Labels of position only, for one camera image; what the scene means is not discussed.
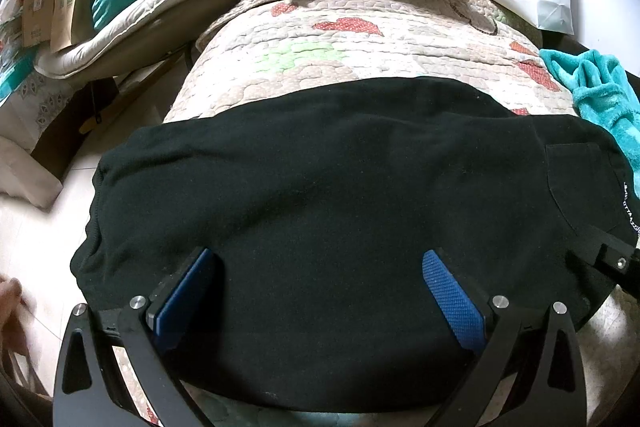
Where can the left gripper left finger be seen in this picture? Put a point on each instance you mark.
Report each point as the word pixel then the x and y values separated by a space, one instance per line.
pixel 89 389

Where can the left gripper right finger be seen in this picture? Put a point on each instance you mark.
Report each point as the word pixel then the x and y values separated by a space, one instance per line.
pixel 538 348

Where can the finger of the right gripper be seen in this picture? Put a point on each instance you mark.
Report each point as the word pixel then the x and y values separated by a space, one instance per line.
pixel 612 257

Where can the black pants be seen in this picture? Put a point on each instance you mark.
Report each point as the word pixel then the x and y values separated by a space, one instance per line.
pixel 319 206

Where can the teal fluffy towel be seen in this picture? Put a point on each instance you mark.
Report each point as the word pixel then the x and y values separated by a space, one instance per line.
pixel 602 94

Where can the quilted heart pattern bedspread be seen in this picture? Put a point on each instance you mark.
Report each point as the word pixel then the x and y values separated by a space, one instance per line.
pixel 269 48

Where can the beige padded cushion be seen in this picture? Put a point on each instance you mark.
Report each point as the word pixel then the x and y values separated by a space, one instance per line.
pixel 71 61

